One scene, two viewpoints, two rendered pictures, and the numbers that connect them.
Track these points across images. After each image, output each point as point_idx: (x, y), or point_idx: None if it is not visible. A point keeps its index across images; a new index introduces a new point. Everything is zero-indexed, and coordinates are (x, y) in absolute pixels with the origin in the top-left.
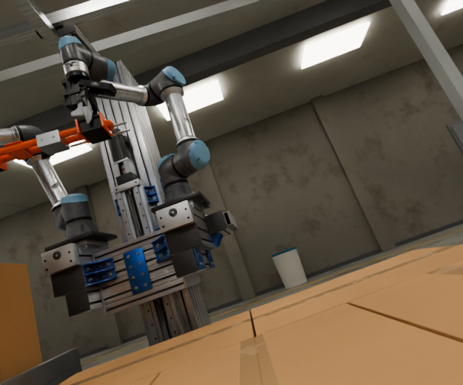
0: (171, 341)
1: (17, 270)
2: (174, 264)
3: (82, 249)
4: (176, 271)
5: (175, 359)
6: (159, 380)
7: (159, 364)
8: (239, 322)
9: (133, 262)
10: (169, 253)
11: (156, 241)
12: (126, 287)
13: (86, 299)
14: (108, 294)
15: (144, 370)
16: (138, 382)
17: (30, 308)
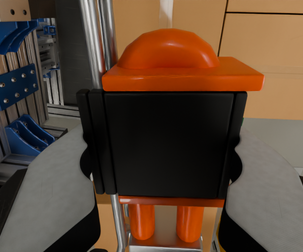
0: (132, 27)
1: (103, 197)
2: (47, 15)
3: (15, 171)
4: (52, 16)
5: (209, 5)
6: (245, 7)
7: (205, 18)
8: None
9: (11, 91)
10: (36, 18)
11: (0, 44)
12: (32, 99)
13: (63, 134)
14: (36, 121)
15: (206, 28)
16: (230, 24)
17: None
